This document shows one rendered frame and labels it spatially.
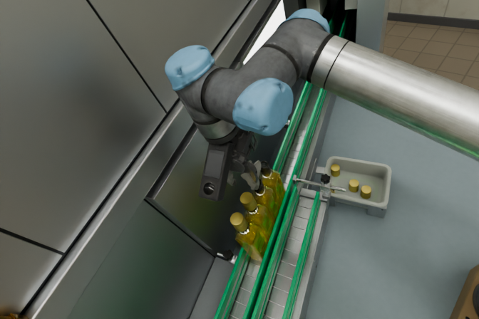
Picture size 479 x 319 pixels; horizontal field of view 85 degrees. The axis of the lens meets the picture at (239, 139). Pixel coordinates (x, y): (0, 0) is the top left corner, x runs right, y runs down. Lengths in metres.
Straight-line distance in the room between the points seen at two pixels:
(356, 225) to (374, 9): 0.93
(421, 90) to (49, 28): 0.50
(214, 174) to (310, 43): 0.28
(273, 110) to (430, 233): 0.87
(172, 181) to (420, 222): 0.84
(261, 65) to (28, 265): 0.44
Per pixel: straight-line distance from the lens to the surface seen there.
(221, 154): 0.50
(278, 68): 0.37
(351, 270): 1.02
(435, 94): 0.39
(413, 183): 1.18
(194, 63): 0.38
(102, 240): 0.55
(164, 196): 0.61
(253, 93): 0.32
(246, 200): 0.68
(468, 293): 0.99
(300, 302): 0.88
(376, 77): 0.39
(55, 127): 0.48
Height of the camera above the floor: 1.75
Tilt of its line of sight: 47 degrees down
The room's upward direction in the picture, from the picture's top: 25 degrees counter-clockwise
